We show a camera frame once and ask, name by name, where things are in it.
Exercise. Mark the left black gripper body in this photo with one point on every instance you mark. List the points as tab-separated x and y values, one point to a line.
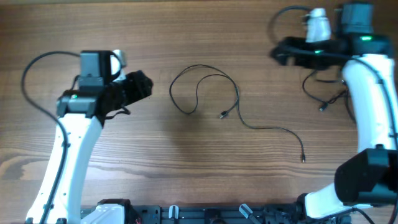
132	90

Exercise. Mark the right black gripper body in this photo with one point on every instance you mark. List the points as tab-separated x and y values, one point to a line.
321	56

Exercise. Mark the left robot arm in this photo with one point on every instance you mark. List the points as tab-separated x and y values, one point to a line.
104	91

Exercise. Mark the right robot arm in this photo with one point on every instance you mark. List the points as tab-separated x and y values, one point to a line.
366	59

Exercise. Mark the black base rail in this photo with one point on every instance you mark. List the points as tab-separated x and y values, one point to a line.
268	214

